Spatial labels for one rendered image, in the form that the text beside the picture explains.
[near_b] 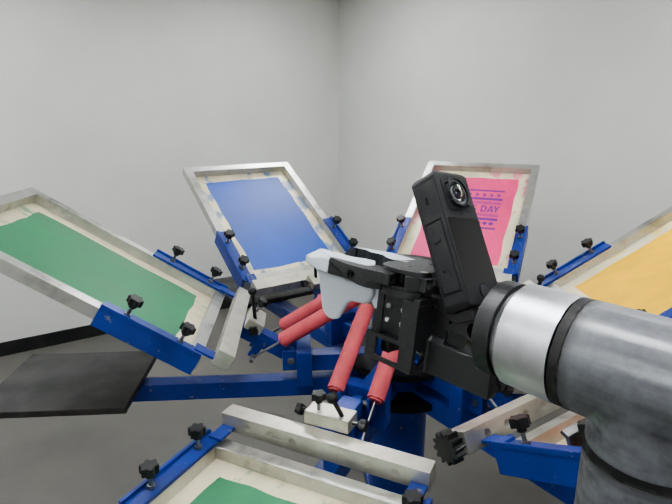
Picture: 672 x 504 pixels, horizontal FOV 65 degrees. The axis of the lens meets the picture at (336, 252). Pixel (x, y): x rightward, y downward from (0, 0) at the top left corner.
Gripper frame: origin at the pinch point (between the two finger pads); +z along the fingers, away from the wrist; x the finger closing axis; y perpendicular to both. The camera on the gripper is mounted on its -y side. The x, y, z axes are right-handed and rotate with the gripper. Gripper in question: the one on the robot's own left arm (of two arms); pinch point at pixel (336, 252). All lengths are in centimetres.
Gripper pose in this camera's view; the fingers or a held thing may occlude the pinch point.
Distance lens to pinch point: 52.7
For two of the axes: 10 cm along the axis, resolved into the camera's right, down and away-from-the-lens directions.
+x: 7.4, -0.3, 6.7
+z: -6.6, -1.9, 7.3
